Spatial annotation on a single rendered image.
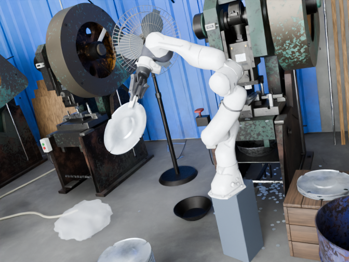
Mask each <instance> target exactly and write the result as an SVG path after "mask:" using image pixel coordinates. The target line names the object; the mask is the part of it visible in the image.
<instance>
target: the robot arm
mask: <svg viewBox="0 0 349 262"><path fill-rule="evenodd" d="M173 51H175V52H177V53H178V54H179V55H181V56H182V57H183V58H184V59H185V60H186V61H187V62H188V63H189V64H190V65H192V66H194V67H197V68H200V69H205V70H214V71H216V73H215V74H214V75H212V76H211V78H210V79H209V86H210V88H211V89H212V90H213V91H214V92H215V93H216V94H219V96H222V97H224V99H223V101H222V103H221V105H220V108H219V110H218V112H217V113H216V115H215V116H214V118H213V119H212V120H211V122H210V123H209V124H208V126H207V127H206V128H205V129H204V130H203V131H202V134H201V138H202V141H203V143H204V144H205V145H207V146H215V145H217V144H218V146H217V148H216V151H215V154H216V159H217V172H216V175H215V177H214V179H213V181H212V183H211V190H210V191H209V193H208V195H209V196H211V197H213V198H217V199H229V198H230V197H232V196H233V195H235V194H236V193H238V192H240V191H241V190H243V189H244V188H246V186H245V185H244V182H243V179H242V176H241V173H240V171H239V169H238V168H239V166H238V161H237V160H236V152H235V141H236V136H237V133H238V131H239V129H240V124H239V121H238V118H239V116H240V114H241V112H242V110H243V107H244V105H245V103H246V99H247V91H246V90H245V89H244V88H243V87H241V86H239V85H237V83H238V81H240V80H241V78H242V77H243V75H244V68H243V66H242V65H241V64H240V63H238V62H236V61H233V60H232V59H227V60H226V57H225V53H224V52H223V51H221V50H218V49H216V48H213V47H208V46H203V45H198V44H194V43H191V42H188V41H185V40H181V39H178V38H174V37H170V36H165V35H163V34H161V33H160V32H152V33H150V34H149V35H148V36H147V38H146V40H145V43H144V45H143V48H142V51H141V56H140V57H139V61H138V62H136V64H137V70H136V73H135V74H131V81H130V87H129V93H131V94H130V99H129V101H130V102H129V105H128V108H132V107H133V104H134V102H138V100H139V99H142V98H143V96H144V94H145V92H146V90H147V89H148V88H149V85H148V84H147V79H148V78H149V76H150V73H151V72H152V73H156V74H160V72H161V66H160V65H158V64H157V63H156V62H155V61H158V62H167V61H169V60H170V59H171V58H172V56H173Z"/></svg>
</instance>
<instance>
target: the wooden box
mask: <svg viewBox="0 0 349 262"><path fill-rule="evenodd" d="M311 171H315V170H296V172H295V174H294V176H293V179H292V182H291V184H290V187H289V189H288V192H287V195H286V197H285V200H284V203H283V206H284V214H285V221H286V228H287V236H288V243H289V250H290V256H293V257H298V258H305V259H312V260H318V261H321V260H320V256H319V242H318V236H317V230H316V226H315V215H316V212H317V211H318V210H319V208H320V207H321V206H323V205H324V204H325V203H327V202H329V201H330V200H329V201H323V200H324V199H321V200H314V199H310V198H308V197H305V196H304V195H302V194H301V193H300V192H299V191H298V188H297V180H298V178H299V177H300V176H303V175H305V173H308V172H311Z"/></svg>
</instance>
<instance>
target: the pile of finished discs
mask: <svg viewBox="0 0 349 262"><path fill-rule="evenodd" d="M297 188H298V191H299V192H300V193H301V194H302V195H304V196H305V197H308V198H310V199H314V200H321V199H324V200H323V201H329V200H333V199H336V198H339V197H343V196H347V195H349V175H348V174H347V173H344V172H343V173H341V172H339V171H335V170H330V169H321V170H316V171H311V172H308V173H305V175H303V176H300V177H299V178H298V180H297Z"/></svg>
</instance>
